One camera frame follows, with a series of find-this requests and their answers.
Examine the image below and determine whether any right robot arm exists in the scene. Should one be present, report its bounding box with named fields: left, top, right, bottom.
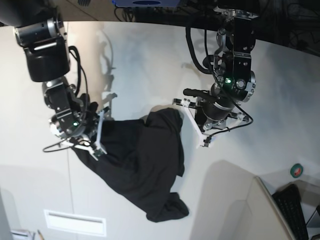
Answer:
left=0, top=0, right=98, bottom=142

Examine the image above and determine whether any black t-shirt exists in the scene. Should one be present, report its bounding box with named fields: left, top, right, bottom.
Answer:
left=73, top=107, right=189, bottom=223

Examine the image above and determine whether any green tape roll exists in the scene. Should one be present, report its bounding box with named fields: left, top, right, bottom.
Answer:
left=290, top=163, right=304, bottom=179

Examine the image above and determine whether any pencil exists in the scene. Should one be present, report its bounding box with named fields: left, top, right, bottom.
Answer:
left=37, top=229, right=45, bottom=240

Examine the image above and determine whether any black keyboard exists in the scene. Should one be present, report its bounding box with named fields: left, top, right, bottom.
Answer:
left=272, top=184, right=309, bottom=240

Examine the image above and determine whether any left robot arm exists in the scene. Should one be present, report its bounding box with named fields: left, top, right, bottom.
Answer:
left=183, top=0, right=260, bottom=133

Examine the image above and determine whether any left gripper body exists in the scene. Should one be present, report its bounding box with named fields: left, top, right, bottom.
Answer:
left=196, top=97, right=235, bottom=132

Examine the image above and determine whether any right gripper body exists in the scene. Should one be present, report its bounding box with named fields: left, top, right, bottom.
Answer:
left=71, top=93, right=99, bottom=142

